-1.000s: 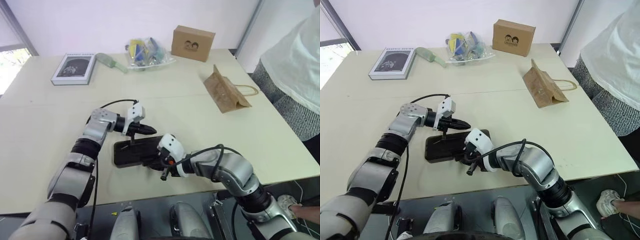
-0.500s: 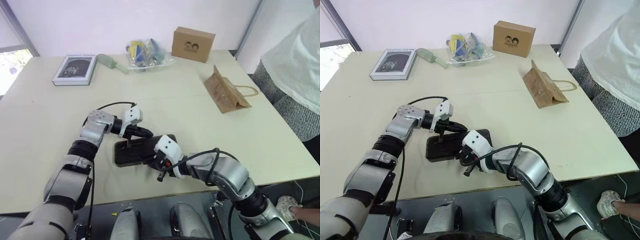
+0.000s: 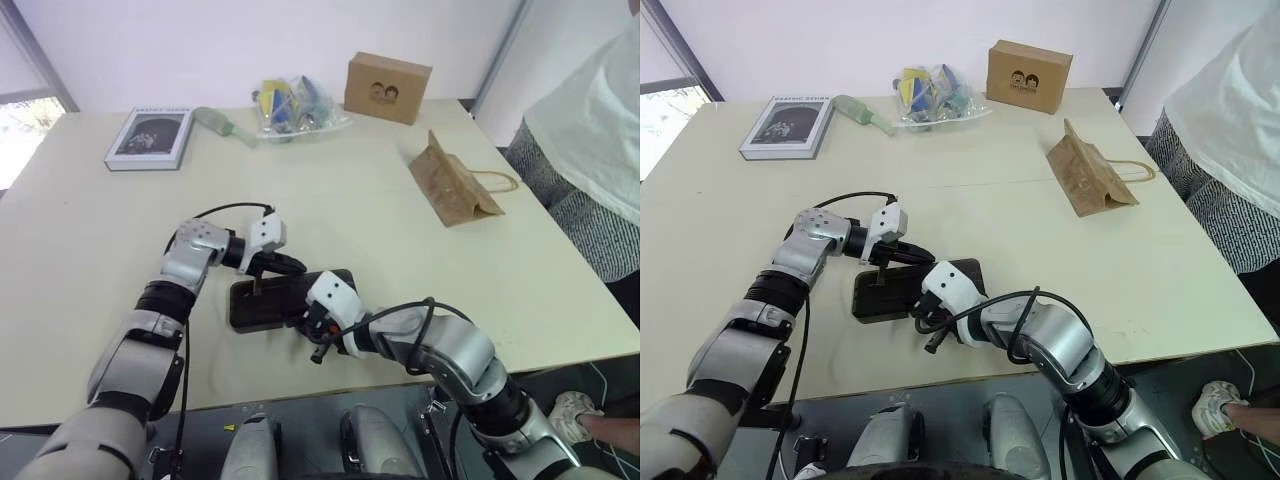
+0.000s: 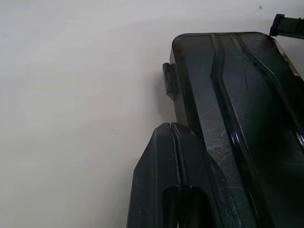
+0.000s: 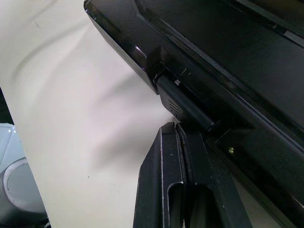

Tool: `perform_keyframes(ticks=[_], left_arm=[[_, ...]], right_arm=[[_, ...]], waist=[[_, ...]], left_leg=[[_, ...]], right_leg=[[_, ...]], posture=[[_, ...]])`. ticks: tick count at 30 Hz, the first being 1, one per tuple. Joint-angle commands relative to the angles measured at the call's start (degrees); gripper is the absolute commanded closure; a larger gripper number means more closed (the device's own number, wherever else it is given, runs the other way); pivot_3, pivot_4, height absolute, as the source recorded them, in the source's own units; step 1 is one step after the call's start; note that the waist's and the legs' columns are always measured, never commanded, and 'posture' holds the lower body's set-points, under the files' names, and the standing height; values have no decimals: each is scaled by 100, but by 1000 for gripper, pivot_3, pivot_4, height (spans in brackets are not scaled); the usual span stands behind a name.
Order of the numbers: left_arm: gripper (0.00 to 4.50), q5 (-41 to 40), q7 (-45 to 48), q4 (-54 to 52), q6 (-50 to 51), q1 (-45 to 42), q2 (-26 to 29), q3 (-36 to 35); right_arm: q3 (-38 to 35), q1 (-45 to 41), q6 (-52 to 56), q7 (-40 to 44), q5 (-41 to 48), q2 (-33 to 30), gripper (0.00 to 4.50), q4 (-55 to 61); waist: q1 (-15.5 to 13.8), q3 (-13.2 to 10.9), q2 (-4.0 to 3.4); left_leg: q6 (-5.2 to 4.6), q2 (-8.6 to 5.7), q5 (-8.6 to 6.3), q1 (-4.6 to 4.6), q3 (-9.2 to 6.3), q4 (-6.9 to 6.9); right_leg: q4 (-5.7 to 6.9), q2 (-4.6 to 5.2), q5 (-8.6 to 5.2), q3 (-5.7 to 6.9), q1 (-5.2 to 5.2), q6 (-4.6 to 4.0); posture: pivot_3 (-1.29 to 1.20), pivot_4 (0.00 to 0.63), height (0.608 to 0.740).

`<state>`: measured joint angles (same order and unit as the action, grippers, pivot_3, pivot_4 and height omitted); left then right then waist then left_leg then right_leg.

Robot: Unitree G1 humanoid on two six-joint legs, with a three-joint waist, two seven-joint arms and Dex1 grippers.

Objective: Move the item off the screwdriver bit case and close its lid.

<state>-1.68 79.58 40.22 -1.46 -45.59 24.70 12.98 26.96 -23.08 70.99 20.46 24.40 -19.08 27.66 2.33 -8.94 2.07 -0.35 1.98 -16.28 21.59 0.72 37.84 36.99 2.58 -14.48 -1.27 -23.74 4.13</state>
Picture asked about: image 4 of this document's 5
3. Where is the black screwdriver bit case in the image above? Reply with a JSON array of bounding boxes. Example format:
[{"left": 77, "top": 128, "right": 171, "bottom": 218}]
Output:
[{"left": 162, "top": 31, "right": 304, "bottom": 228}]

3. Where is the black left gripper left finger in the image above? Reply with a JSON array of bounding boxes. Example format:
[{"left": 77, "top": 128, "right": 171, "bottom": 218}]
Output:
[{"left": 125, "top": 122, "right": 179, "bottom": 228}]

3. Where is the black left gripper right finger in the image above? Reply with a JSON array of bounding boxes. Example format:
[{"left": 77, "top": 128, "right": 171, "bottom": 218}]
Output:
[{"left": 170, "top": 122, "right": 242, "bottom": 228}]

